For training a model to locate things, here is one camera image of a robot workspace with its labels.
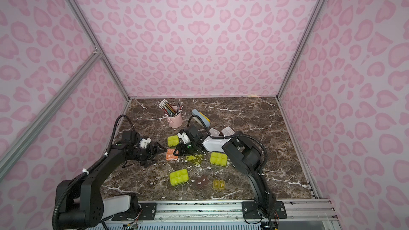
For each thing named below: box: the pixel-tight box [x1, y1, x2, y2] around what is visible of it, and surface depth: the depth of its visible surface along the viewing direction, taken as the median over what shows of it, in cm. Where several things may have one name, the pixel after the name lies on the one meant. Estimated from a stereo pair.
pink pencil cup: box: [166, 105, 183, 129], surface depth 102 cm
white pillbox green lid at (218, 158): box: [209, 151, 228, 167], surface depth 90 cm
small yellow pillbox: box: [213, 179, 226, 190], surface depth 82 cm
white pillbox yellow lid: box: [221, 125, 236, 137], surface depth 103 cm
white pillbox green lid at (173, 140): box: [167, 135, 180, 147], surface depth 97 cm
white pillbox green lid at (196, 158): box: [185, 154, 204, 164], surface depth 92 cm
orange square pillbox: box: [165, 148, 179, 161], surface depth 92 cm
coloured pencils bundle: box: [158, 99, 184, 118], surface depth 98 cm
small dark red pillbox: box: [195, 176, 209, 188], surface depth 82 cm
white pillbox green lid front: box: [169, 168, 190, 186], surface depth 84 cm
